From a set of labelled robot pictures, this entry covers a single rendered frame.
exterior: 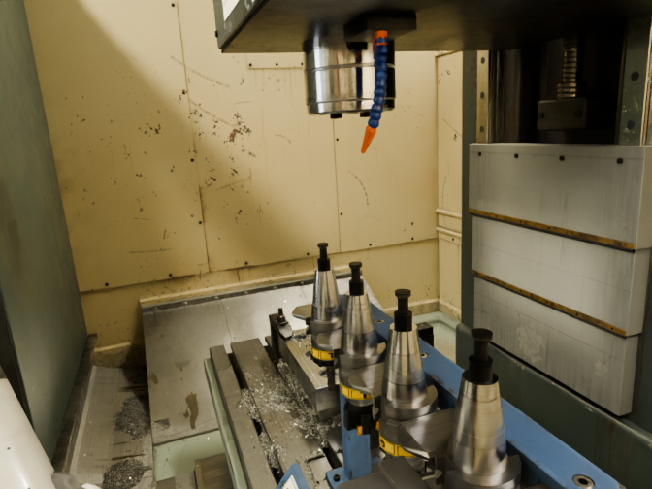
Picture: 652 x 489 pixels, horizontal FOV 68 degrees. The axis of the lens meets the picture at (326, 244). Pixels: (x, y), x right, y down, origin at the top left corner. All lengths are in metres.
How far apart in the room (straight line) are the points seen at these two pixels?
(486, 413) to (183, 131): 1.59
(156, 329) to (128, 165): 0.59
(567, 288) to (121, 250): 1.42
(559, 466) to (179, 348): 1.49
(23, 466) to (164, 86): 1.42
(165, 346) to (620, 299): 1.37
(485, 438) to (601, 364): 0.76
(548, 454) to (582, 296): 0.70
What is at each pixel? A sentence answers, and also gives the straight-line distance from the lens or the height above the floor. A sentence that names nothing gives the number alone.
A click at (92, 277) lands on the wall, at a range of 1.90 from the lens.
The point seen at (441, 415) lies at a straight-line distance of 0.48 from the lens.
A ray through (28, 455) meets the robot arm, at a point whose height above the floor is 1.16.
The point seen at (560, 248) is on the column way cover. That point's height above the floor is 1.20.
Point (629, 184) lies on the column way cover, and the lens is 0.99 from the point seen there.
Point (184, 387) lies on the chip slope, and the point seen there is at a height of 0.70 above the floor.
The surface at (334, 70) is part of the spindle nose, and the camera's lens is 0.82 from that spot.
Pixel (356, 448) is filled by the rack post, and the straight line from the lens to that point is 0.86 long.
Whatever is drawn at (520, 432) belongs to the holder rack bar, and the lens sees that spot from 0.45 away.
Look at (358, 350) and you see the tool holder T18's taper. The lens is 0.57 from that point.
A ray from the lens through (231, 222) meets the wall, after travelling 1.88.
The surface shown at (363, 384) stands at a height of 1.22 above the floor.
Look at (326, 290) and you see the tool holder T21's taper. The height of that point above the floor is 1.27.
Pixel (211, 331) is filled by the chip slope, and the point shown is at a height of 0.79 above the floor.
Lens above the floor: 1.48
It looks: 14 degrees down
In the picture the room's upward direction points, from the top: 4 degrees counter-clockwise
